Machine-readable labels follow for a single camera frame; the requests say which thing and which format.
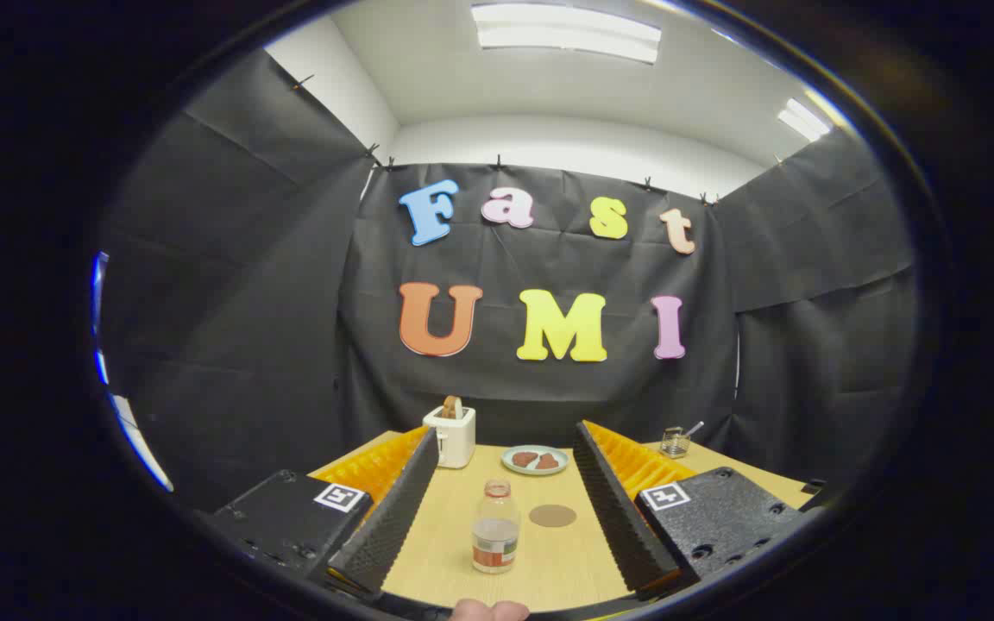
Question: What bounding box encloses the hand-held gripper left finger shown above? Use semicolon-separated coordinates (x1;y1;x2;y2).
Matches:
195;425;440;605

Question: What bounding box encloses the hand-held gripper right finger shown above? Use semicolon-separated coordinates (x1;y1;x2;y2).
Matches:
572;420;813;603

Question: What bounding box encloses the clear plastic juice bottle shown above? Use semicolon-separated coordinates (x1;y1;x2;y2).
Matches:
472;480;521;574

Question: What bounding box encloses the wooden table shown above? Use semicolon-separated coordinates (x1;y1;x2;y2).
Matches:
307;429;817;615

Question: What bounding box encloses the round pale green plate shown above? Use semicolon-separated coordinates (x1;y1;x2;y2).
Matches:
501;444;570;476

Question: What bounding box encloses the white toaster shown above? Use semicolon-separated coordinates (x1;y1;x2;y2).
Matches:
423;405;477;469

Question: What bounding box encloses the black backdrop cloth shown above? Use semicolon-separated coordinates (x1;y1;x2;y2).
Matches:
100;47;916;518

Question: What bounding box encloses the small ceiling light panel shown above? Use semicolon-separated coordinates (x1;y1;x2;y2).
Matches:
777;97;833;143

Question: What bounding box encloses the large ceiling light panel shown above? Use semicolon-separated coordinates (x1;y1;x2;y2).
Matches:
471;3;663;66

